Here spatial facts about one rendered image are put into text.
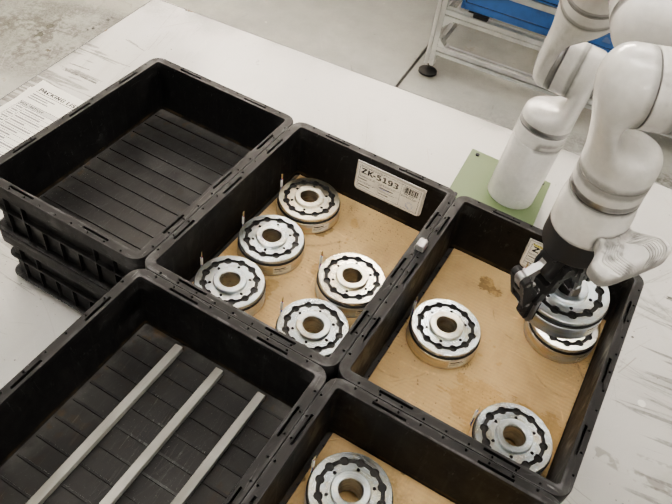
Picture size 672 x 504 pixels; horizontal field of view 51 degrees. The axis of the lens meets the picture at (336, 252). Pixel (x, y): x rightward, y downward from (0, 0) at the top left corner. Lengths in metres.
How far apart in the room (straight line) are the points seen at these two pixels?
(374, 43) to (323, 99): 1.65
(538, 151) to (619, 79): 0.69
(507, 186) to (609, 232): 0.65
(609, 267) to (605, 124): 0.14
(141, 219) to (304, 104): 0.60
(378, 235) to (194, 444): 0.46
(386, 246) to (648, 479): 0.53
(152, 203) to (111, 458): 0.45
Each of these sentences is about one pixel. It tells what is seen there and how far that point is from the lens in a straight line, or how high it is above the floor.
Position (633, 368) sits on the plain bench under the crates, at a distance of 1.31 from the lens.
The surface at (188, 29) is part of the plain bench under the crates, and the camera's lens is 1.88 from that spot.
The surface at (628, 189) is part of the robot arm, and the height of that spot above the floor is 1.26.
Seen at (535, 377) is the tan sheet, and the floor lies 0.83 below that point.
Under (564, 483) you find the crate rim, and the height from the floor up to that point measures 0.93.
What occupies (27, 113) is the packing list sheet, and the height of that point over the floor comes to 0.70.
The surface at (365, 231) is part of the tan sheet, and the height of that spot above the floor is 0.83.
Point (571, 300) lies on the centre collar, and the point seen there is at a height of 1.05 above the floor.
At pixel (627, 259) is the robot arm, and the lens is 0.72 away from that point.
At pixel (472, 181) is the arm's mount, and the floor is 0.77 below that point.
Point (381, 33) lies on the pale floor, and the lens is 3.37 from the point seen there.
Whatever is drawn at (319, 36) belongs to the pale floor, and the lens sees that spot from 3.28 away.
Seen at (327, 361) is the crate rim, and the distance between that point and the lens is 0.87.
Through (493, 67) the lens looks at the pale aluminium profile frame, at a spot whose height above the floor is 0.13.
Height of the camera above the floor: 1.65
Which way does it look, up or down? 47 degrees down
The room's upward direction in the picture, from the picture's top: 9 degrees clockwise
